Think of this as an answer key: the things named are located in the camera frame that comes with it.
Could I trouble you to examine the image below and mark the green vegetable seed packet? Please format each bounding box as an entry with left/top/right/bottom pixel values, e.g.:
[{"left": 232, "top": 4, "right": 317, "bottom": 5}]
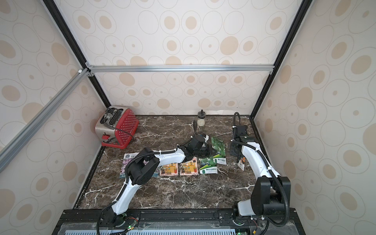
[{"left": 211, "top": 137, "right": 227, "bottom": 165}]

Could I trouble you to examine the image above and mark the green gourd seed packet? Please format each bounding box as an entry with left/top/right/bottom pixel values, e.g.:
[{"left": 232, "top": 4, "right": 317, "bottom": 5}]
[{"left": 199, "top": 158, "right": 218, "bottom": 174}]

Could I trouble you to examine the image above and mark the pink sunflower shop seed packet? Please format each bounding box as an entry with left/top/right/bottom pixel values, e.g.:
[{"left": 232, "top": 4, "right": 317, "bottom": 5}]
[{"left": 160, "top": 163, "right": 178, "bottom": 176}]

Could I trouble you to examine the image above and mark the purple flower seed packet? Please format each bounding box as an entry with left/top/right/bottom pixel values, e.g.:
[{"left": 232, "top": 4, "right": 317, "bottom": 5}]
[
  {"left": 152, "top": 172, "right": 160, "bottom": 178},
  {"left": 119, "top": 152, "right": 139, "bottom": 179}
]

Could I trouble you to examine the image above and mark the orange marigold seed packet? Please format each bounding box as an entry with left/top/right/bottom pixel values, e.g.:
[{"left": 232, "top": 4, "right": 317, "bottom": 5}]
[{"left": 237, "top": 157, "right": 246, "bottom": 171}]

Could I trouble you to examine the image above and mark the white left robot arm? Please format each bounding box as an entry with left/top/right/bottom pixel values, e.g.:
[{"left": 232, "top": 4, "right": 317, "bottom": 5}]
[{"left": 97, "top": 134, "right": 211, "bottom": 227}]

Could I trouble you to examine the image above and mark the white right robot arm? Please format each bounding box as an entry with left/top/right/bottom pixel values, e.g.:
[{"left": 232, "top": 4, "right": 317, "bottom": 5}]
[{"left": 230, "top": 125, "right": 291, "bottom": 227}]

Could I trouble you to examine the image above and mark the small glass bottle black cap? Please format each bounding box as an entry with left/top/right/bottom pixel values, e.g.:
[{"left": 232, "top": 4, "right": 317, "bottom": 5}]
[{"left": 197, "top": 110, "right": 206, "bottom": 127}]

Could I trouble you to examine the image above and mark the red polka-dot toaster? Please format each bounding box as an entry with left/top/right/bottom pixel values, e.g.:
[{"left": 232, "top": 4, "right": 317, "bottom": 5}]
[{"left": 95, "top": 106, "right": 139, "bottom": 149}]

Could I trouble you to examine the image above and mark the horizontal aluminium frame bar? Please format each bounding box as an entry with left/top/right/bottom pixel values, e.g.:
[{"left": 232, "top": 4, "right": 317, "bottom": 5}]
[{"left": 88, "top": 64, "right": 274, "bottom": 72}]

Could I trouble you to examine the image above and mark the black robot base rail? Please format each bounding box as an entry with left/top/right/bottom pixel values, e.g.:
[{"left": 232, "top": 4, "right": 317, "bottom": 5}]
[{"left": 53, "top": 209, "right": 305, "bottom": 235}]

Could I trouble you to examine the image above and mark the left aluminium frame bar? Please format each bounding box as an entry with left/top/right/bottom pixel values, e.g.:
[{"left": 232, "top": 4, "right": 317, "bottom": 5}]
[{"left": 1, "top": 68, "right": 89, "bottom": 171}]

